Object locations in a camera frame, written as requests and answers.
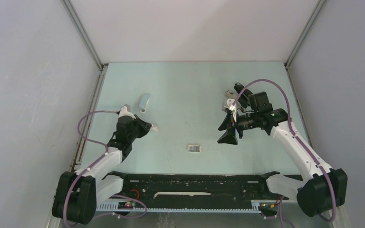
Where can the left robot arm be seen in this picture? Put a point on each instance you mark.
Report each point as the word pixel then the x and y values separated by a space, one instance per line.
pixel 78 193

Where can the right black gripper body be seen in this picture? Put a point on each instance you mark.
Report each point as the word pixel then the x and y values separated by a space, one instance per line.
pixel 245 122

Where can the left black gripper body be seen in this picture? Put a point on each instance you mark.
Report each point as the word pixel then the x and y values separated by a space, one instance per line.
pixel 135 134

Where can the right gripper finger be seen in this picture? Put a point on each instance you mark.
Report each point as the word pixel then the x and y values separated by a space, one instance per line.
pixel 227 123
pixel 229 137

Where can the white staple box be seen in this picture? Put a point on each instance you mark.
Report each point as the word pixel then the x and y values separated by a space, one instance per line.
pixel 154 128

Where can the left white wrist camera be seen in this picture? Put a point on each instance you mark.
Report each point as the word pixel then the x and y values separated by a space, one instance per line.
pixel 126 111

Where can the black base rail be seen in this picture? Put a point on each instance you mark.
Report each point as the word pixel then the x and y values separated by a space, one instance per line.
pixel 191 193

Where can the light blue stapler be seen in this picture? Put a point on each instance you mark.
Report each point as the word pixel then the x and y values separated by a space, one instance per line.
pixel 143 105

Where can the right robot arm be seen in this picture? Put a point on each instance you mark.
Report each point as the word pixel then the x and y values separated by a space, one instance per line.
pixel 321 188

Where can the staple tray box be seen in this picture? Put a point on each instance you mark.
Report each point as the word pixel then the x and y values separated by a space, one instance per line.
pixel 194 148

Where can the beige and black stapler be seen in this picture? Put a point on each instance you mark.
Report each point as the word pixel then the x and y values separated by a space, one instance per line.
pixel 230 95

